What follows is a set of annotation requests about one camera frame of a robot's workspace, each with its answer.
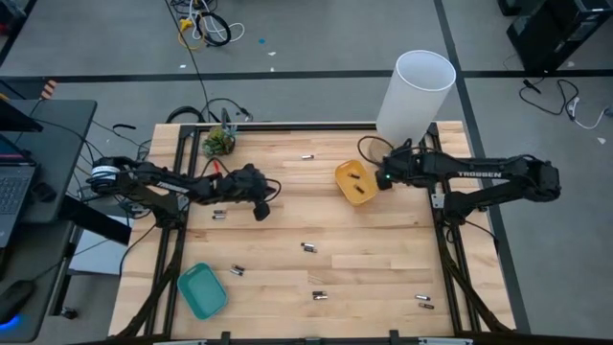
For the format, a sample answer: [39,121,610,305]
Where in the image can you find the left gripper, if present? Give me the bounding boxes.
[222,163,272,222]

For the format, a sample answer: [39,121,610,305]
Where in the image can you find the yellow plastic bin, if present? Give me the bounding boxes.
[333,159,380,207]

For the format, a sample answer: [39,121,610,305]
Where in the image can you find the teal plastic bin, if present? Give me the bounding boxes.
[176,262,229,321]

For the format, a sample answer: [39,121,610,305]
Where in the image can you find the white cylinder table lamp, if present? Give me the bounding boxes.
[363,49,458,167]

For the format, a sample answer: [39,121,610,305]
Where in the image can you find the small potted green plant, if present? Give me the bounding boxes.
[200,122,239,159]

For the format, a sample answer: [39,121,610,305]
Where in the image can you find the white board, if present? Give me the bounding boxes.
[68,214,141,278]

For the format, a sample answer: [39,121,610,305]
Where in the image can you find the black equipment case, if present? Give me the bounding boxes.
[497,0,613,74]

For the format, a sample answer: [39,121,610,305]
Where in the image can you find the dark grey side desk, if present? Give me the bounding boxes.
[0,99,99,344]

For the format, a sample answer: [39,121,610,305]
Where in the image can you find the small black device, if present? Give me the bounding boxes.
[32,181,57,203]

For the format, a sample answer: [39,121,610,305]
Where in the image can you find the open laptop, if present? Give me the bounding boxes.
[0,133,38,250]

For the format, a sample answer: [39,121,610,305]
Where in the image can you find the black computer mouse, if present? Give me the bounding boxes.
[0,280,36,332]

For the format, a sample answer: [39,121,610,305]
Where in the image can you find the black looped gripper cable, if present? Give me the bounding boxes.
[356,135,384,167]

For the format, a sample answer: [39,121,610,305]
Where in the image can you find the black cable, red connector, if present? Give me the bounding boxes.
[200,156,283,203]

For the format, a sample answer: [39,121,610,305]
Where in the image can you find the black aluminium table frame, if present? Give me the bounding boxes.
[114,122,521,345]

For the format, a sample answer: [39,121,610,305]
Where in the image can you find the thick black looped cable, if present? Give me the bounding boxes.
[165,97,255,125]

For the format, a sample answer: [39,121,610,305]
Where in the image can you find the black floor cable with plug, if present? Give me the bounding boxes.
[518,78,581,117]

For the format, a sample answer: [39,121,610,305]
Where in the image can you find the long thin black cable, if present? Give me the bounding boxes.
[164,0,213,124]

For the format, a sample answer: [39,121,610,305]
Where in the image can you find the black coiled cable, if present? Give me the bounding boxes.
[196,11,233,48]

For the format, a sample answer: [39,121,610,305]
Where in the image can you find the white floor cable with plug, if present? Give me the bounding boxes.
[566,95,613,131]

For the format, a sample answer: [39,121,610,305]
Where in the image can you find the yellow cable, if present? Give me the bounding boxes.
[177,17,207,52]

